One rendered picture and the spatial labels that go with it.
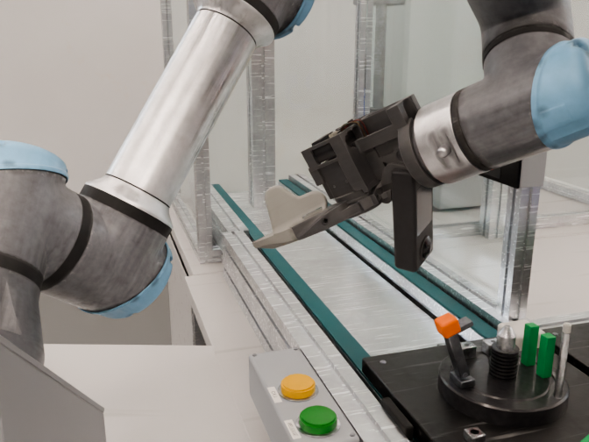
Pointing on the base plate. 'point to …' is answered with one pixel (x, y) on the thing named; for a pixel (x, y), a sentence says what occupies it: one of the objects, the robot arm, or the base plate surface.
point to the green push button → (317, 419)
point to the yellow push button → (298, 386)
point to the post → (517, 252)
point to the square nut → (474, 435)
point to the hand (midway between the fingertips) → (294, 220)
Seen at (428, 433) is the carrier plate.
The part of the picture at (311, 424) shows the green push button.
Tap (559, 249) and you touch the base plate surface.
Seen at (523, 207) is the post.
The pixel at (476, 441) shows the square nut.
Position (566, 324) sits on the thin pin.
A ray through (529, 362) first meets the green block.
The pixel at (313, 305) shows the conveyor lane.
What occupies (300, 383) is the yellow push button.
